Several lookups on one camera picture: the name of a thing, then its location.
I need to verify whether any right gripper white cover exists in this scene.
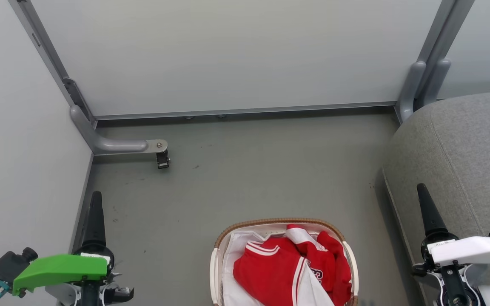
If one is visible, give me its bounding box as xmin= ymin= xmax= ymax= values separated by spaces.
xmin=412 ymin=184 xmax=490 ymax=306

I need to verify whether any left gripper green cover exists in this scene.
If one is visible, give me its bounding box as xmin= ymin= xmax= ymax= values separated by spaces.
xmin=12 ymin=191 xmax=135 ymax=306

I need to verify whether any red white striped jersey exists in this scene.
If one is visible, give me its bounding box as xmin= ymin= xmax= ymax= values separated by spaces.
xmin=233 ymin=224 xmax=336 ymax=306

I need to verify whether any grey fabric sofa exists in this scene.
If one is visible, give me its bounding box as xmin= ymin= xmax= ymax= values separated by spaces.
xmin=382 ymin=91 xmax=490 ymax=306

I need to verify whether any black caster wheel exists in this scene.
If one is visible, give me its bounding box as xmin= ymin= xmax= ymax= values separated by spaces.
xmin=156 ymin=150 xmax=171 ymax=170

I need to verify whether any white wicker-rim laundry basket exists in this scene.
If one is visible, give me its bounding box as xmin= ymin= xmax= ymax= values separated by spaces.
xmin=209 ymin=218 xmax=359 ymax=306

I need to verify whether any white basket liner cloth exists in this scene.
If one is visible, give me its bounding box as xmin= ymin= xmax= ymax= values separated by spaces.
xmin=221 ymin=227 xmax=335 ymax=306

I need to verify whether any grey foot with metal bracket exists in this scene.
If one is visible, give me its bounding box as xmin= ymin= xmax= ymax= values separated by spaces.
xmin=70 ymin=105 xmax=169 ymax=156

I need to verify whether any grey partition post with hinge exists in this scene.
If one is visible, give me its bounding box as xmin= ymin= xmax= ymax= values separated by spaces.
xmin=9 ymin=0 xmax=97 ymax=128

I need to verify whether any grey double partition post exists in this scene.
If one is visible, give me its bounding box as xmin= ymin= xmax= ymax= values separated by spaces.
xmin=415 ymin=0 xmax=476 ymax=105

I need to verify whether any grey partition bottom rail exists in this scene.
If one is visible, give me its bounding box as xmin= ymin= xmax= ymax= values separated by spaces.
xmin=94 ymin=101 xmax=399 ymax=121

